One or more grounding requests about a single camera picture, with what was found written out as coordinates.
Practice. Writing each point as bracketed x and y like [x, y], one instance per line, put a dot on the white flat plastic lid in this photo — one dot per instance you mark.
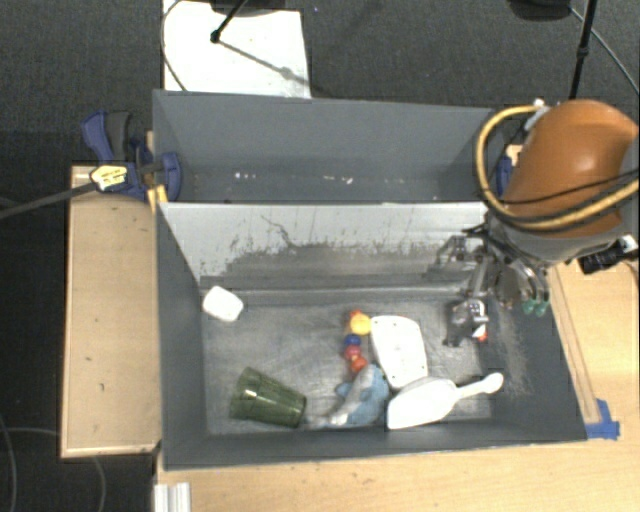
[400, 352]

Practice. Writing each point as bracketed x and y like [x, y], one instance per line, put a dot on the white plastic scoop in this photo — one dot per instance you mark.
[425, 404]

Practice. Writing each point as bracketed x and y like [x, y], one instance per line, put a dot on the white rounded block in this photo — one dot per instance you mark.
[222, 303]

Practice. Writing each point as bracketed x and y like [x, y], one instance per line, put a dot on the pale wood flat board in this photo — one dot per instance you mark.
[112, 320]

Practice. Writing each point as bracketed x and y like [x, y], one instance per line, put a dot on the blue and white plush toy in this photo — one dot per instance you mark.
[364, 400]

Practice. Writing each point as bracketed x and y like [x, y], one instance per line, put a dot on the grey metal bin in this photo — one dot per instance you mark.
[310, 150]

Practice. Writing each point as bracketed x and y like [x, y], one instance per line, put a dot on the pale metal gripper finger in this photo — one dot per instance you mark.
[476, 306]
[481, 320]

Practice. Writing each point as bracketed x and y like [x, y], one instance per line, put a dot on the black cylinder on white bracket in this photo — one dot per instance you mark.
[602, 260]

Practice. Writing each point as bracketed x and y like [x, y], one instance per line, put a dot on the dark grey toy animal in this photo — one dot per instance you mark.
[460, 327]

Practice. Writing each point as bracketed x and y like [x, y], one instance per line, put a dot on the dark green plastic cup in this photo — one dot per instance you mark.
[265, 405]

